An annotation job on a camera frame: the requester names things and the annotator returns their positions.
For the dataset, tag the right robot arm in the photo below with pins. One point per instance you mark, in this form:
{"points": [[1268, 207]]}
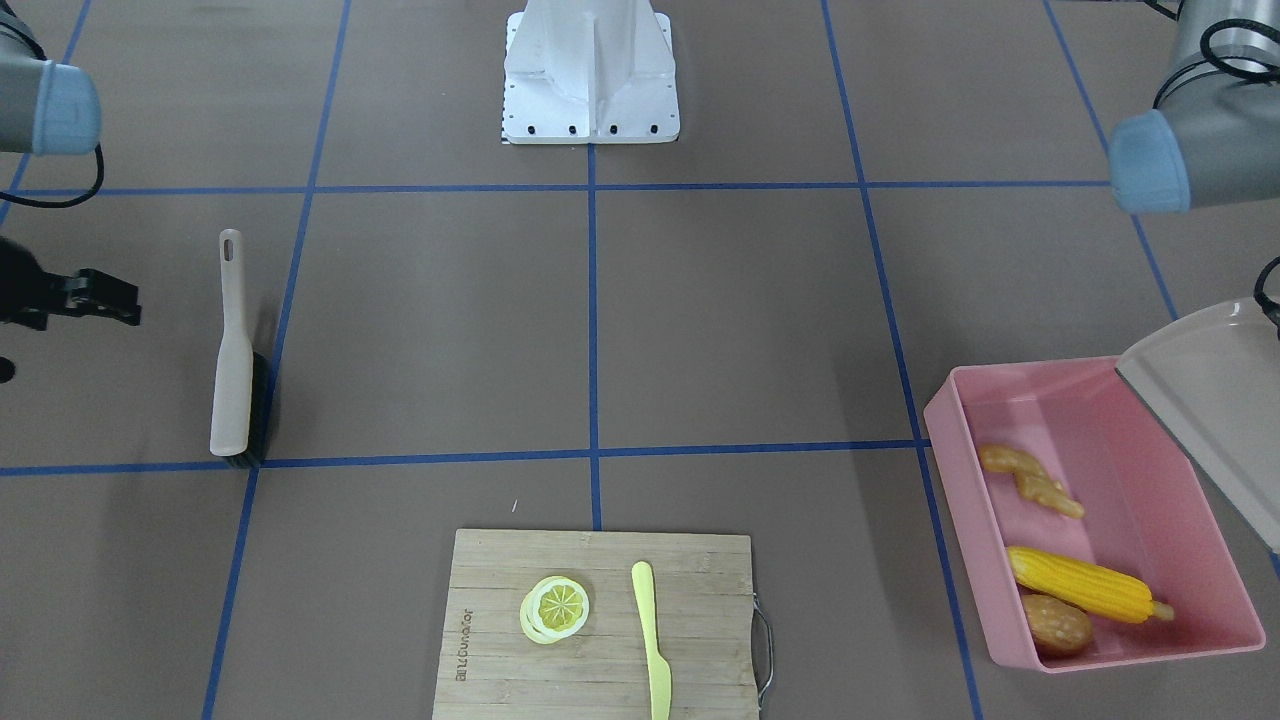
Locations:
{"points": [[50, 108]]}

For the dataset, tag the tan toy ginger root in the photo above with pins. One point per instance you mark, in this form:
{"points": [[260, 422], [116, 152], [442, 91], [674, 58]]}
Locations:
{"points": [[1033, 482]]}

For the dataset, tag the yellow toy corn cob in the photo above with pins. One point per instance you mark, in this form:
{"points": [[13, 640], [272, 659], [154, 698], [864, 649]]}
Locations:
{"points": [[1102, 591]]}

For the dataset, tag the beige hand brush black bristles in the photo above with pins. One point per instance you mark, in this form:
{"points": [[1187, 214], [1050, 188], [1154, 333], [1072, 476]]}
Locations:
{"points": [[238, 416]]}

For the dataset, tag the beige plastic dustpan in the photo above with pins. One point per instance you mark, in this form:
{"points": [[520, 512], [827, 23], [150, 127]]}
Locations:
{"points": [[1211, 379]]}

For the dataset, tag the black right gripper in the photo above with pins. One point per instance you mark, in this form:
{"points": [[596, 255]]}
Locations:
{"points": [[22, 281]]}

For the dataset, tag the pink plastic bin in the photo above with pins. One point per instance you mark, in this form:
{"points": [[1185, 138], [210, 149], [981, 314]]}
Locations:
{"points": [[1145, 511]]}

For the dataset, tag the yellow plastic knife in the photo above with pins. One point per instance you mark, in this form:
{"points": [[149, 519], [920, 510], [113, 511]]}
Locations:
{"points": [[660, 678]]}

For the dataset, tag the brown toy potato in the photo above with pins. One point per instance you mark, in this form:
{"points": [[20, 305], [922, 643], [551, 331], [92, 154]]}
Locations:
{"points": [[1057, 629]]}

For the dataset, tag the yellow lemon slices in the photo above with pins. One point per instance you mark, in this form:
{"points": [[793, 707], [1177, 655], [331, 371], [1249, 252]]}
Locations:
{"points": [[553, 610]]}

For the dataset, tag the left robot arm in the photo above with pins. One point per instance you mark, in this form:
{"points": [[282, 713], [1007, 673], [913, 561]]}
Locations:
{"points": [[1211, 137]]}

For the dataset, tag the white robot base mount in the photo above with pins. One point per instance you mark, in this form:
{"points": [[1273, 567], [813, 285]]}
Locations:
{"points": [[589, 72]]}

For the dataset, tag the bamboo cutting board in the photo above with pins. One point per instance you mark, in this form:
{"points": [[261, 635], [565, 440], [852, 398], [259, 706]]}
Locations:
{"points": [[705, 617]]}

